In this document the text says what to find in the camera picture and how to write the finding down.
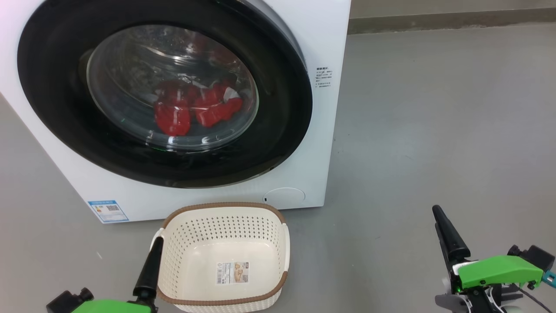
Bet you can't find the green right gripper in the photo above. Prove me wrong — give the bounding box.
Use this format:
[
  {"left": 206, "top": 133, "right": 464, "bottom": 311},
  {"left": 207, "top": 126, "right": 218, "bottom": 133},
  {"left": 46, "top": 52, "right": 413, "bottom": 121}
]
[{"left": 432, "top": 205, "right": 545, "bottom": 313}]

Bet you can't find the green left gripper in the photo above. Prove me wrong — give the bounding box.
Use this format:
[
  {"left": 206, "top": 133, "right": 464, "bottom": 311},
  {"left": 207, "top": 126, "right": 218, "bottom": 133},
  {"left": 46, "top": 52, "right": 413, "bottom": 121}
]
[{"left": 71, "top": 236, "right": 165, "bottom": 313}]

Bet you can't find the red garment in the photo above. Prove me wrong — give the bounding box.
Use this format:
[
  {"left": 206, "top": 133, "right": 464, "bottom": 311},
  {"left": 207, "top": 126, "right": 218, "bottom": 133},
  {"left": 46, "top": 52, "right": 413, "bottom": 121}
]
[{"left": 154, "top": 78, "right": 244, "bottom": 137}]

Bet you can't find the dark washing machine door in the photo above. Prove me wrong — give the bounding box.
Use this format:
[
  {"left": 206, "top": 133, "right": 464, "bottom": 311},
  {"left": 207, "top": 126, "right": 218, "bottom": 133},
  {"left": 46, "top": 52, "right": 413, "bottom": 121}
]
[{"left": 17, "top": 0, "right": 313, "bottom": 189}]

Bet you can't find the cream perforated laundry basket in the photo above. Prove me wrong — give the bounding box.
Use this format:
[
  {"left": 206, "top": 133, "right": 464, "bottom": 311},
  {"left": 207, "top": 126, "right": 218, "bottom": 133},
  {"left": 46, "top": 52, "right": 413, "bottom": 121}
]
[{"left": 150, "top": 202, "right": 291, "bottom": 313}]

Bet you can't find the white front-load washing machine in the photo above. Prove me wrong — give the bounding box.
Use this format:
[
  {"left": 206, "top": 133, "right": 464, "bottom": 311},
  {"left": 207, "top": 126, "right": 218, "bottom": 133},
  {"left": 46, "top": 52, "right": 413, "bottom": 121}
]
[{"left": 0, "top": 0, "right": 351, "bottom": 225}]

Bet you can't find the blue energy label sticker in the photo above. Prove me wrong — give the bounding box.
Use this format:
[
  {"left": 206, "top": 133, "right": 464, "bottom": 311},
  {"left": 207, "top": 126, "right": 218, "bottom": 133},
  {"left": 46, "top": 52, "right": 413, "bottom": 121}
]
[{"left": 88, "top": 200, "right": 130, "bottom": 223}]

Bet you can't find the white product label sticker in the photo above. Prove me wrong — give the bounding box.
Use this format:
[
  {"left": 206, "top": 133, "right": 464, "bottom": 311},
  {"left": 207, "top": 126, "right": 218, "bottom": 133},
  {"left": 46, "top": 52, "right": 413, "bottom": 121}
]
[{"left": 216, "top": 261, "right": 250, "bottom": 285}]

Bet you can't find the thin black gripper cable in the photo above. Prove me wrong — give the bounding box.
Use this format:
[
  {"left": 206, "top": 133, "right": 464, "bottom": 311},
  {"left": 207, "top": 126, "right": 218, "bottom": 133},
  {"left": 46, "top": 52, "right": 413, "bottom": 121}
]
[{"left": 518, "top": 286, "right": 556, "bottom": 313}]

